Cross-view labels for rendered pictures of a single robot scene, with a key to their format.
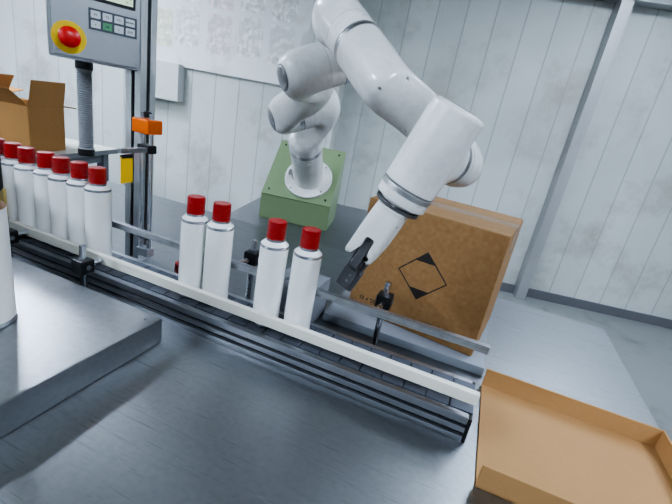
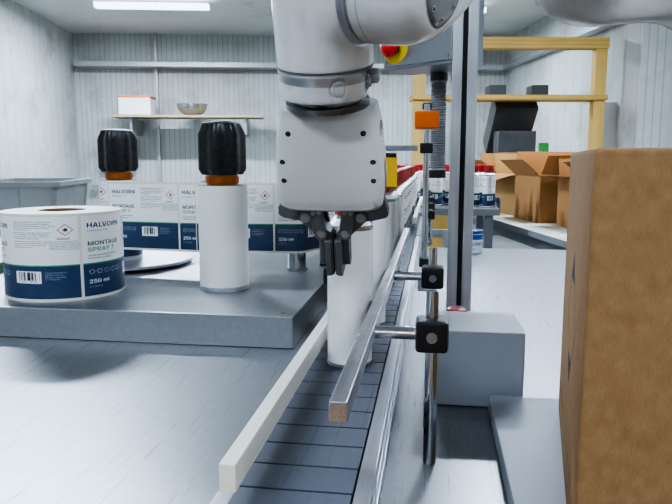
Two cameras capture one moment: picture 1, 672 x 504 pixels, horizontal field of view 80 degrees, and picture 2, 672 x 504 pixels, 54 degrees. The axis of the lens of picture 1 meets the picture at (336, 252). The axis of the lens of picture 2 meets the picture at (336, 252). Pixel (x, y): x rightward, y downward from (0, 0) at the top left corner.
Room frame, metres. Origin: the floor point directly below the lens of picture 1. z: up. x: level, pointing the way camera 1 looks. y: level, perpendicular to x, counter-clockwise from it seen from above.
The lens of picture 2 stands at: (0.54, -0.68, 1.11)
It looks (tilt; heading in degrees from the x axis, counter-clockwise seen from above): 8 degrees down; 81
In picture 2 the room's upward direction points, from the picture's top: straight up
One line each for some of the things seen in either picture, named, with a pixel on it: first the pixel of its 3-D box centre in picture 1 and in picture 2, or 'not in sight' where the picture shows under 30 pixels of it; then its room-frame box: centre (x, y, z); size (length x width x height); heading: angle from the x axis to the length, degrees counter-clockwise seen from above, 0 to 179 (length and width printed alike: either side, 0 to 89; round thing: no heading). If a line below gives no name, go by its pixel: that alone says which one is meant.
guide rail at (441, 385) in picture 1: (196, 293); (340, 303); (0.70, 0.25, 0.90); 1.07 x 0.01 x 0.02; 72
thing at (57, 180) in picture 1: (62, 202); not in sight; (0.85, 0.62, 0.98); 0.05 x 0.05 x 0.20
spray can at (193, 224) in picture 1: (193, 246); not in sight; (0.74, 0.28, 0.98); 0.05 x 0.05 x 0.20
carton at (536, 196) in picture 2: not in sight; (551, 186); (2.28, 2.68, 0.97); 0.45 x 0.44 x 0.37; 177
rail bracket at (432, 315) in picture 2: (377, 324); (407, 377); (0.70, -0.11, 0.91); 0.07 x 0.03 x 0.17; 162
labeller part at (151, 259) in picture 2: not in sight; (122, 260); (0.30, 0.86, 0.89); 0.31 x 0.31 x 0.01
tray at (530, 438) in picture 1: (580, 455); not in sight; (0.52, -0.43, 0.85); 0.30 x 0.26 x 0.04; 72
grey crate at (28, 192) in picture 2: not in sight; (33, 203); (-0.33, 2.53, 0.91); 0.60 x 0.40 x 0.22; 88
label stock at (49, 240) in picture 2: not in sight; (64, 250); (0.25, 0.55, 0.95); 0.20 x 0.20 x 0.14
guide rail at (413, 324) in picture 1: (221, 259); (391, 271); (0.77, 0.23, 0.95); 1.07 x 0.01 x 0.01; 72
